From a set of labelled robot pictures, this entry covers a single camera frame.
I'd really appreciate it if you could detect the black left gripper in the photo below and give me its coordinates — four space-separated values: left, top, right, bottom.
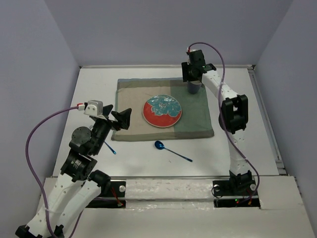
92 104 132 154

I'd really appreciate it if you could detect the lavender cup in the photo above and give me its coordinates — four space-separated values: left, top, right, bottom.
187 81 202 94

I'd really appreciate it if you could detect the patchwork cloth placemat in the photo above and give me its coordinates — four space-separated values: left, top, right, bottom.
111 78 214 142

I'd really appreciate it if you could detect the red and teal plate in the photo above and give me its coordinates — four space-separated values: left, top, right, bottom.
142 95 182 128

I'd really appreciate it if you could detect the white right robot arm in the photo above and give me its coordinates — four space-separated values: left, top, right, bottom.
181 49 253 194

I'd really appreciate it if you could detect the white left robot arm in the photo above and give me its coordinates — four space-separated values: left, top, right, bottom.
15 100 132 238

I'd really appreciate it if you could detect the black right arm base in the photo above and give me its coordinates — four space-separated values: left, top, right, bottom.
211 172 261 208

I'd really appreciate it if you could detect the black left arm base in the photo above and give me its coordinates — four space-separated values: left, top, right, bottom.
86 180 126 209

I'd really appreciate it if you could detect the blue metal fork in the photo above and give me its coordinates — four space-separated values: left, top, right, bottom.
104 141 116 155

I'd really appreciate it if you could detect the blue metal spoon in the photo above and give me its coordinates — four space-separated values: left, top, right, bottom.
154 141 193 163

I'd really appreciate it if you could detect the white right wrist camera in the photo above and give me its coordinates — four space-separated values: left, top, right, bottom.
186 49 196 56

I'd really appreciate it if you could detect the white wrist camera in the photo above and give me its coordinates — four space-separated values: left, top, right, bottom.
77 100 103 117
186 49 196 56

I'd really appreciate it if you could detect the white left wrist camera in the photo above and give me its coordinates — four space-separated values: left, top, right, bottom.
77 100 103 117

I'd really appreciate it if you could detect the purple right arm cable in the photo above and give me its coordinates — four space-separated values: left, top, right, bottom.
187 42 261 205

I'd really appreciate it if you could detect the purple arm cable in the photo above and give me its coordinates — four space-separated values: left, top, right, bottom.
26 106 84 238
187 42 261 205

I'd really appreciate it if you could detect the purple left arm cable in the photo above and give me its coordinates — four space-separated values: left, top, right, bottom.
26 106 84 238

